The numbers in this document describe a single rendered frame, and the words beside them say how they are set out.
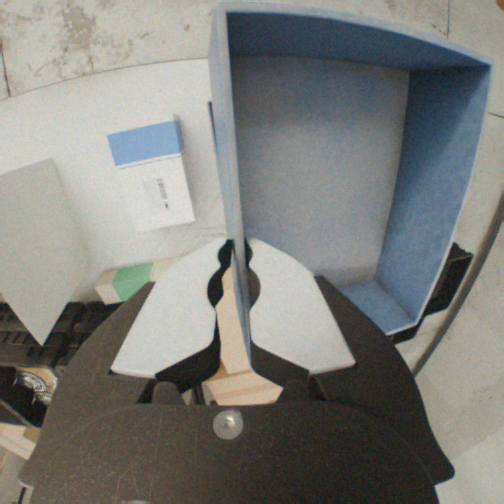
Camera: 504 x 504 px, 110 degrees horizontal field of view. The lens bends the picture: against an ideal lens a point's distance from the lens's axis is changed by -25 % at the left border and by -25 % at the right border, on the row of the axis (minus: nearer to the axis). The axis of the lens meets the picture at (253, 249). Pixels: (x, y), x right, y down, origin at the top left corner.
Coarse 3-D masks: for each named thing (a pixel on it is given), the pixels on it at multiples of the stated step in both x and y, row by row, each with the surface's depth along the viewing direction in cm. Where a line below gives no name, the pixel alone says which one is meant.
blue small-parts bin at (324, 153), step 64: (256, 64) 12; (320, 64) 13; (384, 64) 13; (448, 64) 10; (256, 128) 14; (320, 128) 15; (384, 128) 16; (448, 128) 12; (256, 192) 16; (320, 192) 17; (384, 192) 18; (448, 192) 13; (320, 256) 20; (384, 256) 21; (384, 320) 19
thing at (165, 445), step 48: (288, 384) 5; (96, 432) 4; (144, 432) 4; (192, 432) 4; (240, 432) 4; (288, 432) 4; (336, 432) 4; (384, 432) 4; (48, 480) 3; (96, 480) 3; (144, 480) 3; (192, 480) 3; (240, 480) 3; (288, 480) 3; (336, 480) 3; (384, 480) 3
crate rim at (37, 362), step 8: (0, 360) 38; (8, 360) 39; (16, 360) 39; (24, 360) 40; (32, 360) 40; (40, 360) 41; (48, 360) 41; (56, 360) 43; (40, 368) 40; (48, 368) 41; (56, 376) 42; (32, 424) 54
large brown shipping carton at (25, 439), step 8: (0, 424) 66; (0, 432) 63; (8, 432) 64; (16, 432) 65; (24, 432) 66; (32, 432) 70; (0, 440) 66; (8, 440) 66; (16, 440) 66; (24, 440) 66; (32, 440) 68; (8, 448) 71; (16, 448) 71; (24, 448) 71; (32, 448) 71; (24, 456) 77
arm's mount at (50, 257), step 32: (0, 192) 27; (32, 192) 35; (0, 224) 27; (32, 224) 35; (64, 224) 45; (0, 256) 27; (32, 256) 34; (64, 256) 43; (0, 288) 26; (32, 288) 33; (64, 288) 42; (32, 320) 31
